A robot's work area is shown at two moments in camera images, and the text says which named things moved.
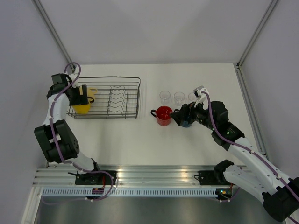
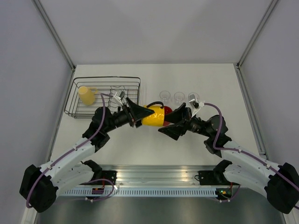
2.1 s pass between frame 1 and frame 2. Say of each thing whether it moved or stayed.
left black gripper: moved
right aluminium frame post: stayed
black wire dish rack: stayed
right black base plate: stayed
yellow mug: moved
